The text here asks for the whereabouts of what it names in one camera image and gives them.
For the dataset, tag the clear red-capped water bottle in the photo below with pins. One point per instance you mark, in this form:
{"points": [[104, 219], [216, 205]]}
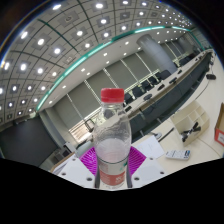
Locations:
{"points": [[111, 133]]}

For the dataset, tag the long curved conference desk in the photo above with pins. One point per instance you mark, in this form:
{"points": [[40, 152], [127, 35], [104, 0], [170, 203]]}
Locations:
{"points": [[173, 96]]}

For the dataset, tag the open red-flapped cardboard box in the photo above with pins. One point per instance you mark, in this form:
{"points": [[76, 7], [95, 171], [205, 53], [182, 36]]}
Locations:
{"points": [[220, 126]]}

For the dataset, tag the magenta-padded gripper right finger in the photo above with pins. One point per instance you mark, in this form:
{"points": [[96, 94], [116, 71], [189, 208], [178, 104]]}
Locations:
{"points": [[136, 159]]}

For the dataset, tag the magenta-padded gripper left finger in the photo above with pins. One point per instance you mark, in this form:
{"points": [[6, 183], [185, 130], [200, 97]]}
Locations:
{"points": [[87, 159]]}

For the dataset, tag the beige compartment organizer tray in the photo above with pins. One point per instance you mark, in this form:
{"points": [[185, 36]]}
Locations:
{"points": [[186, 116]]}

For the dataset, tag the small black microphone unit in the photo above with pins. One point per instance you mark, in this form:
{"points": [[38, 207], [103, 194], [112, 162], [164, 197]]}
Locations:
{"points": [[210, 76]]}

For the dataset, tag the row of black office chairs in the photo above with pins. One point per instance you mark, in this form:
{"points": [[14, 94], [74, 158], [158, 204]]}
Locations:
{"points": [[163, 75]]}

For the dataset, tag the white remote control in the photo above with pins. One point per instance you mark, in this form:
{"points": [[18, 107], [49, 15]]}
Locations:
{"points": [[177, 154]]}

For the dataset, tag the recessed ceiling lights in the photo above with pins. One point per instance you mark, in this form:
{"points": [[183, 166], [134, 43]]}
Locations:
{"points": [[40, 41]]}

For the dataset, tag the white printed paper sheet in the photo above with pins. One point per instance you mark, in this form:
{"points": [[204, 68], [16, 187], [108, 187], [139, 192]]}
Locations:
{"points": [[150, 146]]}

